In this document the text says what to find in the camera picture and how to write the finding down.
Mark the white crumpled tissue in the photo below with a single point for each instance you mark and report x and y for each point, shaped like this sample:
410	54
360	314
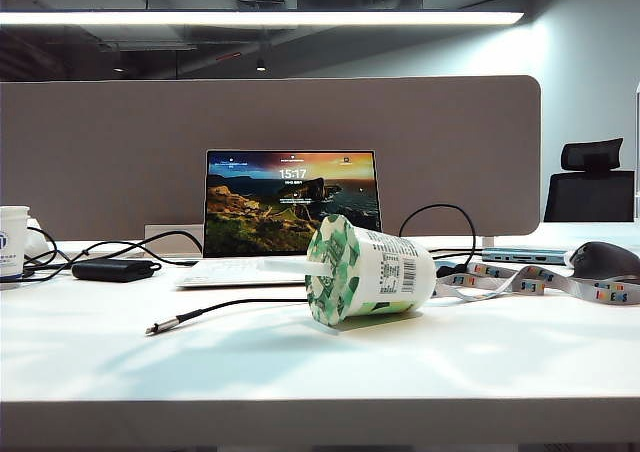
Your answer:
37	242

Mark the grey fabric desk partition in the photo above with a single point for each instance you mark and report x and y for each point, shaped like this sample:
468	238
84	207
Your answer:
100	147

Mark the black mesh office chair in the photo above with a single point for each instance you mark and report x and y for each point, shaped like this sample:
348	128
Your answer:
590	197

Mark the white laptop landscape wallpaper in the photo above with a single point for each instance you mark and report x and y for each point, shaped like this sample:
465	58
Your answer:
260	207

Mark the white partition foot bracket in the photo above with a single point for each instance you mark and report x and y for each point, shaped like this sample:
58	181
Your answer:
489	241

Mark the blue grey usb hub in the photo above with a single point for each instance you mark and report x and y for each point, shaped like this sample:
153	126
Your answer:
522	256

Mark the long white ceiling light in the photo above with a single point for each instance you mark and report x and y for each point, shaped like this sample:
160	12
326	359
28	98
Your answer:
250	18

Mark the white cup green foil lid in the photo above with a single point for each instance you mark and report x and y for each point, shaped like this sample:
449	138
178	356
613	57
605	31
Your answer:
380	272

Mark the black power adapter brick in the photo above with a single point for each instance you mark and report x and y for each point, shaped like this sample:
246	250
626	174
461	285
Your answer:
112	270

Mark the black computer mouse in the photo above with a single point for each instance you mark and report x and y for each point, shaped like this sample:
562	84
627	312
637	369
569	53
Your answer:
605	259

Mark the small ceiling spotlight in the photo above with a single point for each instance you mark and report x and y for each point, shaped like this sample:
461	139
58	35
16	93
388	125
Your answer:
260	64

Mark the white paper cup blue logo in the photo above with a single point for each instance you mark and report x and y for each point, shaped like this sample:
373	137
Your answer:
10	242

